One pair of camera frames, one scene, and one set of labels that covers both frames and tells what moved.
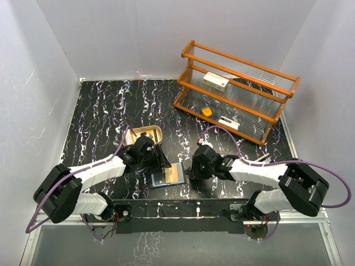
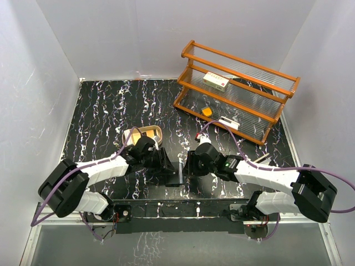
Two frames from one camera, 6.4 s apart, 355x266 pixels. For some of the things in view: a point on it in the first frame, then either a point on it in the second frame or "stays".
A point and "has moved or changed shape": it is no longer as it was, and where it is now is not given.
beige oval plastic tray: x=155 y=131 stays
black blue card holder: x=173 y=175 has moved or changed shape
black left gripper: x=160 y=162 stays
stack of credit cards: x=130 y=138 stays
